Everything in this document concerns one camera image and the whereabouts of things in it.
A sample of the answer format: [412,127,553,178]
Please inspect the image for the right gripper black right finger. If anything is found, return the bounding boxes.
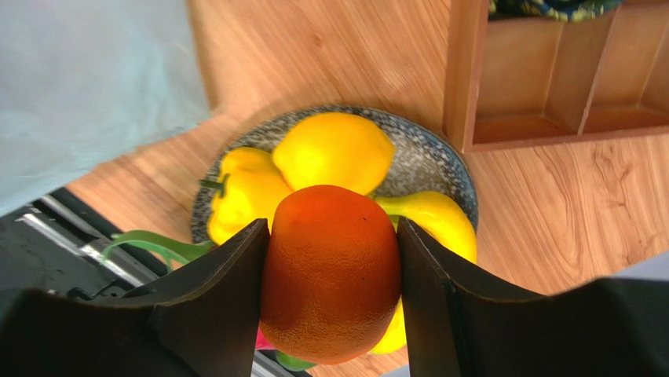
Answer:
[397,218,668,376]

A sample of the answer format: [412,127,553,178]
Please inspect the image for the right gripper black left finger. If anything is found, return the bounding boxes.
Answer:
[1,219,269,376]

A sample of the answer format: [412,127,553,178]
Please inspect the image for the green fake avocado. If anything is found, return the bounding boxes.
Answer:
[276,350,316,372]

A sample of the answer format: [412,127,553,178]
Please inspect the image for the yellow fake banana bunch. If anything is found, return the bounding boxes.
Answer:
[370,191,477,354]

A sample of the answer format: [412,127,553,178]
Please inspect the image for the orange fake tangerine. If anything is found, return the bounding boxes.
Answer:
[259,185,401,364]

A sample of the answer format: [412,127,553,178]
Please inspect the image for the yellow fake bell pepper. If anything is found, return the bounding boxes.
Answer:
[199,147,293,245]

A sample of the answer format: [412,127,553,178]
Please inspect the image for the yellow fake lemon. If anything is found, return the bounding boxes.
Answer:
[272,112,395,195]

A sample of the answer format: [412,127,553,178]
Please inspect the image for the translucent printed plastic bag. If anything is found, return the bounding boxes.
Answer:
[1,1,210,214]

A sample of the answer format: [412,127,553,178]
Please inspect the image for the speckled round plate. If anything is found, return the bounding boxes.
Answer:
[191,105,478,247]

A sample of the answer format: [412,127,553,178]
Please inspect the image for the brown wooden compartment tray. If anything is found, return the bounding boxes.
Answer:
[442,1,668,152]

